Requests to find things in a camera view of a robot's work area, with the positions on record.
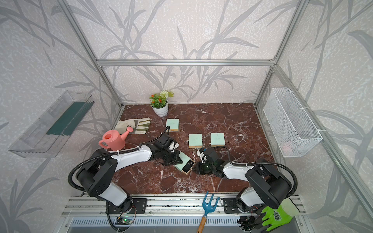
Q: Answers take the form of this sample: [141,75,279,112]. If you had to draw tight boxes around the potted plant white pot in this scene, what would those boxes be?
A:
[150,90,174,117]

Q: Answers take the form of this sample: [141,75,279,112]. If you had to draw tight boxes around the clear plastic wall shelf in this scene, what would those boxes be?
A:
[9,91,94,158]

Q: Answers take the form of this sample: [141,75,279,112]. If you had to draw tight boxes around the pink watering can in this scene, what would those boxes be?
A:
[99,127,134,151]

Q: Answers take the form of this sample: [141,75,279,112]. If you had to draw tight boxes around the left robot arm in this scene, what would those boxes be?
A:
[68,133,183,213]

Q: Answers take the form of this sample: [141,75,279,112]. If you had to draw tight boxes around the white wire mesh basket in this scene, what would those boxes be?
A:
[264,87,322,157]

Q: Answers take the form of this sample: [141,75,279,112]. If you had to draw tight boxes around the beige gardening gloves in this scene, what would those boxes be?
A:
[114,117,151,135]

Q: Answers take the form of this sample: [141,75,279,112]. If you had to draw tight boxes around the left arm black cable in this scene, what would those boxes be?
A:
[67,126,171,193]

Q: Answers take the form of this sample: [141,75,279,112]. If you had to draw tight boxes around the green work glove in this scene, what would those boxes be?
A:
[255,199,300,233]

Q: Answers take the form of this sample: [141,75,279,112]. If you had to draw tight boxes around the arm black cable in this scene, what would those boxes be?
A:
[214,145,298,200]
[67,126,171,193]

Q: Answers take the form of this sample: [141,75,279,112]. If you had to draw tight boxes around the mint drawer jewelry box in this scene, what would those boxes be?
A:
[188,134,203,148]

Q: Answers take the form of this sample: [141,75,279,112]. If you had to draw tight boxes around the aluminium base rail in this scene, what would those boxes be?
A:
[59,193,309,226]

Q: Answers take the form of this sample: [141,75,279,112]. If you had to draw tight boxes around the blue hand rake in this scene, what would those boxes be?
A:
[197,192,220,233]

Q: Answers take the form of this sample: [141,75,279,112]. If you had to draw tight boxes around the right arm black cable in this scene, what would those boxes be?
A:
[214,145,298,200]

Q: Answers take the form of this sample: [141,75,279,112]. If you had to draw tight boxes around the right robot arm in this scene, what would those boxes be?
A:
[193,146,298,214]

